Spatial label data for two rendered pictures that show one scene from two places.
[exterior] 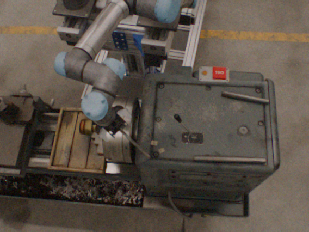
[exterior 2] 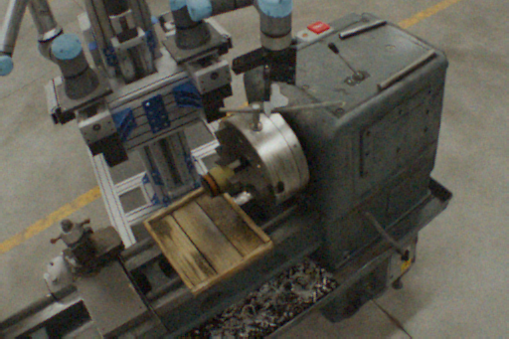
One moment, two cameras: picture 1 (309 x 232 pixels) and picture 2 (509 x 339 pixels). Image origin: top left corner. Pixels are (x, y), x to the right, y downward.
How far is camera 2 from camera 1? 0.98 m
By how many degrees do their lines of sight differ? 31
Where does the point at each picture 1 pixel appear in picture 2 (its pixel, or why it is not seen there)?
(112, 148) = (279, 159)
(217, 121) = (362, 55)
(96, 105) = not seen: outside the picture
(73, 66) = not seen: outside the picture
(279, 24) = not seen: hidden behind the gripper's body
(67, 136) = (182, 246)
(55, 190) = not seen: outside the picture
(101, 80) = not seen: outside the picture
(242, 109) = (371, 37)
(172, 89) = not seen: hidden behind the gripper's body
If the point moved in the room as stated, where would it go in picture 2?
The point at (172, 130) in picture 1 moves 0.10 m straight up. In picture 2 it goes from (331, 85) to (329, 58)
